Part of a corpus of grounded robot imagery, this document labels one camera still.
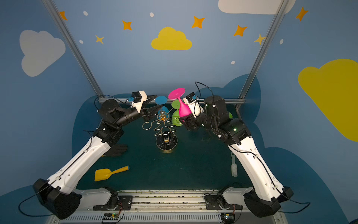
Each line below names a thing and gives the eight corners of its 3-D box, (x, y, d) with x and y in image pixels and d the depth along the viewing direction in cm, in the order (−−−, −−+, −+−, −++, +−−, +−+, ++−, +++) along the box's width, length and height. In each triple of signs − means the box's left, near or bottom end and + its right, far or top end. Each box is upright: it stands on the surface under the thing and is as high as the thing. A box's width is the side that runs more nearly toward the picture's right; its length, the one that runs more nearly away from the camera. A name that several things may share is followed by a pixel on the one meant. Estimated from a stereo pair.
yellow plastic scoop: (95, 181, 82) (93, 180, 81) (97, 171, 86) (95, 169, 85) (128, 175, 85) (128, 173, 83) (129, 165, 89) (128, 164, 87)
